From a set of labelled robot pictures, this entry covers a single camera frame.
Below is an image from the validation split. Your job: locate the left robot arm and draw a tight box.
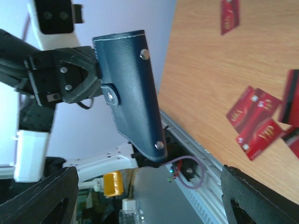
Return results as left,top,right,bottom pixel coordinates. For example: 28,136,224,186
0,30,138,224

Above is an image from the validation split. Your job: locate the aluminium rail frame front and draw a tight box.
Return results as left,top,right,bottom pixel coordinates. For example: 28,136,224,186
160,110,223,179

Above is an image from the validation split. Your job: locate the grey slotted cable duct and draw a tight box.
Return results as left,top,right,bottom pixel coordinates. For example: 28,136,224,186
175,180,228,224

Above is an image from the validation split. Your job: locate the left controller board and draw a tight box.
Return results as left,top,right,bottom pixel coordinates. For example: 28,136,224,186
168,160,184,183

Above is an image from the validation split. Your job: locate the red card far left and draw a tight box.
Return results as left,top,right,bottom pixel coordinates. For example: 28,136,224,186
220,0,240,35

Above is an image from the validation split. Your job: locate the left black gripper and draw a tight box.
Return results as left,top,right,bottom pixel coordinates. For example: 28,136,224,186
24,46,100,106

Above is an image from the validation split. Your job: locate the clear plastic bottle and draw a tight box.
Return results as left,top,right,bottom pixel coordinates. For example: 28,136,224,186
119,198,146,224

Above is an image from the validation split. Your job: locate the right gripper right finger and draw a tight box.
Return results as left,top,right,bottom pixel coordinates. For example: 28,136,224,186
221,165,299,224

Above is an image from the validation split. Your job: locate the red VIP card bottom left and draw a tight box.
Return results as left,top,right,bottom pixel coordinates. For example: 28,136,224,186
226,86,264,133

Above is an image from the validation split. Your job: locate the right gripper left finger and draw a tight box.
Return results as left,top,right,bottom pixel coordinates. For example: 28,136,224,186
0,167,78,224

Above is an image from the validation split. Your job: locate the yellow capacitor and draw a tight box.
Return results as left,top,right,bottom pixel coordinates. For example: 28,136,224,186
103,170,124,197

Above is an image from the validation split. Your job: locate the blue leather card holder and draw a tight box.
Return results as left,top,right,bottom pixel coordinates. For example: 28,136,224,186
93,30,167,162

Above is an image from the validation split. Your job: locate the dark red stripe card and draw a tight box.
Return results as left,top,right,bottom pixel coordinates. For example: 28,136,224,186
279,69,299,127

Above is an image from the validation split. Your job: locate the red vip card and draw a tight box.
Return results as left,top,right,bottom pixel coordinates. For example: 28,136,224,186
226,86,264,133
235,117,284,161

